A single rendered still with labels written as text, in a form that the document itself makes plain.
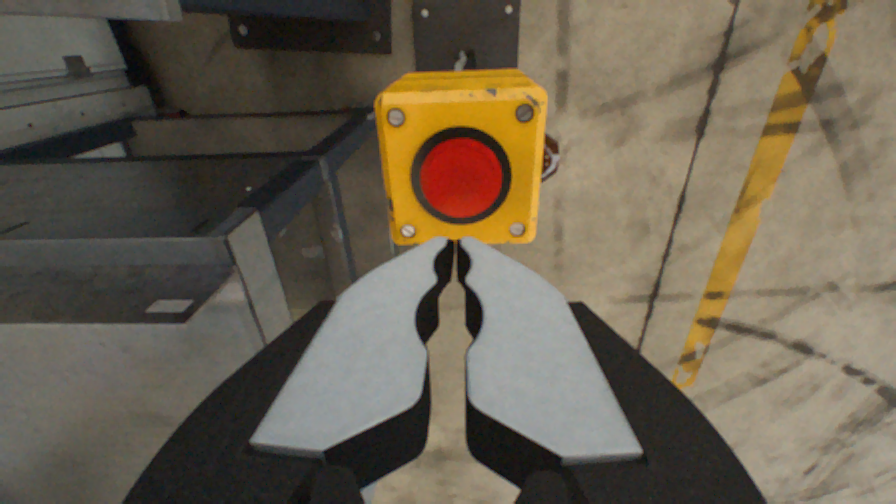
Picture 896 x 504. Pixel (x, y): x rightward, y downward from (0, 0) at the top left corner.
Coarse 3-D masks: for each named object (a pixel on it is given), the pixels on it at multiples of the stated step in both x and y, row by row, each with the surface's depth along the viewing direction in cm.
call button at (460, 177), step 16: (448, 144) 18; (464, 144) 18; (480, 144) 18; (432, 160) 18; (448, 160) 18; (464, 160) 18; (480, 160) 18; (496, 160) 18; (432, 176) 18; (448, 176) 18; (464, 176) 18; (480, 176) 18; (496, 176) 18; (432, 192) 19; (448, 192) 19; (464, 192) 19; (480, 192) 19; (496, 192) 19; (448, 208) 19; (464, 208) 19; (480, 208) 19
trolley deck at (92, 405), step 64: (0, 256) 32; (64, 256) 32; (128, 256) 32; (192, 256) 31; (256, 256) 35; (256, 320) 35; (0, 384) 41; (64, 384) 40; (128, 384) 40; (192, 384) 39; (0, 448) 47; (64, 448) 47; (128, 448) 46
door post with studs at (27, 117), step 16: (96, 96) 89; (112, 96) 93; (128, 96) 98; (144, 96) 103; (0, 112) 71; (16, 112) 74; (32, 112) 76; (48, 112) 79; (64, 112) 82; (80, 112) 86; (96, 112) 89; (0, 128) 71; (16, 128) 74
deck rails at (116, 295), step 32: (0, 288) 31; (32, 288) 31; (64, 288) 30; (96, 288) 30; (128, 288) 30; (160, 288) 30; (192, 288) 30; (224, 288) 32; (0, 320) 27; (32, 320) 27; (64, 320) 27; (96, 320) 27; (128, 320) 26; (160, 320) 26; (192, 320) 27
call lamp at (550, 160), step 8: (544, 136) 20; (544, 144) 20; (552, 144) 20; (544, 152) 20; (552, 152) 20; (544, 160) 20; (552, 160) 20; (544, 168) 20; (552, 168) 20; (544, 176) 20
